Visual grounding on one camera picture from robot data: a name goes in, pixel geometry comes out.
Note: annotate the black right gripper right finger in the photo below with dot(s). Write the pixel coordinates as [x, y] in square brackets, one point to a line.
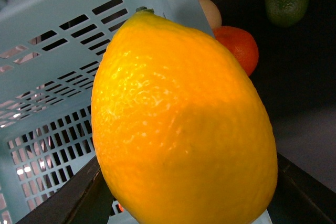
[300, 198]

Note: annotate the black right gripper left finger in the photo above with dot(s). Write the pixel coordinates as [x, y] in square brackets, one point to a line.
[85, 198]

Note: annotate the yellow lemon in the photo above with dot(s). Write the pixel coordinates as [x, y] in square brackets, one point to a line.
[180, 132]

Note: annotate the large light blue basket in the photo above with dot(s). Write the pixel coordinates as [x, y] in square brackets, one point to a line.
[50, 53]

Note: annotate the large orange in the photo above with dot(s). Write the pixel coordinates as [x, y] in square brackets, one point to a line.
[241, 44]

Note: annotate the white pear middle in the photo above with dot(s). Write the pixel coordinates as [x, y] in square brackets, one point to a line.
[212, 13]

